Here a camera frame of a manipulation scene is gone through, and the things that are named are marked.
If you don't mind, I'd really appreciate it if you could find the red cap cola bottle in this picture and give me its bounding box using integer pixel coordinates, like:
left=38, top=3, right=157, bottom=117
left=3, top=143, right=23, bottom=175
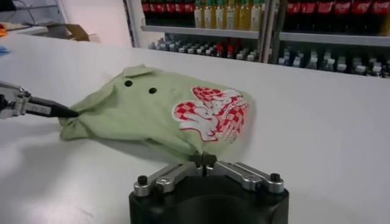
left=369, top=0, right=388, bottom=35
left=316, top=0, right=335, bottom=33
left=186, top=0, right=196, bottom=27
left=168, top=0, right=178, bottom=27
left=300, top=0, right=317, bottom=33
left=333, top=0, right=353, bottom=34
left=141, top=0, right=152, bottom=26
left=351, top=0, right=371, bottom=35
left=151, top=0, right=160, bottom=26
left=159, top=0, right=169, bottom=26
left=177, top=0, right=187, bottom=27
left=285, top=0, right=302, bottom=32

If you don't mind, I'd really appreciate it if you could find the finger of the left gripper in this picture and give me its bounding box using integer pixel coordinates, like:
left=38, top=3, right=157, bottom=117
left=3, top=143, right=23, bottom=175
left=0, top=80, right=31, bottom=103
left=18, top=96, right=80, bottom=119

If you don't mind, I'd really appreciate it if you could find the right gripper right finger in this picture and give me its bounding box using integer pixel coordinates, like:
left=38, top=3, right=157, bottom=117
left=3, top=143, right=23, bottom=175
left=203, top=153, right=285, bottom=194

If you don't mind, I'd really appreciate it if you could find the open cardboard box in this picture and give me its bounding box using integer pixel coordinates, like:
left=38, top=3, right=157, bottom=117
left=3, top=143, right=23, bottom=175
left=45, top=23, right=92, bottom=43

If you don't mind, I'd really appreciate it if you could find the white drink display shelf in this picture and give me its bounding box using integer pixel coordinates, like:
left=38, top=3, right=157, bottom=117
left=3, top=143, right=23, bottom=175
left=123, top=0, right=271, bottom=63
left=269, top=0, right=390, bottom=79

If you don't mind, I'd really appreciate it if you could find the light green polo shirt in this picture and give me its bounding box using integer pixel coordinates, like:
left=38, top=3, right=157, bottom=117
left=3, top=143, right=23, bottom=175
left=58, top=63, right=255, bottom=162

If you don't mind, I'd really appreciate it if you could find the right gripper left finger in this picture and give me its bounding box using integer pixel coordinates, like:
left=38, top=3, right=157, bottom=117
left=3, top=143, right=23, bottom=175
left=133, top=153, right=204, bottom=197

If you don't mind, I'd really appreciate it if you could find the yellow drink bottle green cap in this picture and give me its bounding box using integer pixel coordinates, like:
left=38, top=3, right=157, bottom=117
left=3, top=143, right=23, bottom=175
left=204, top=0, right=216, bottom=29
left=250, top=0, right=263, bottom=32
left=238, top=0, right=251, bottom=31
left=214, top=0, right=227, bottom=30
left=194, top=0, right=205, bottom=29
left=225, top=0, right=239, bottom=30

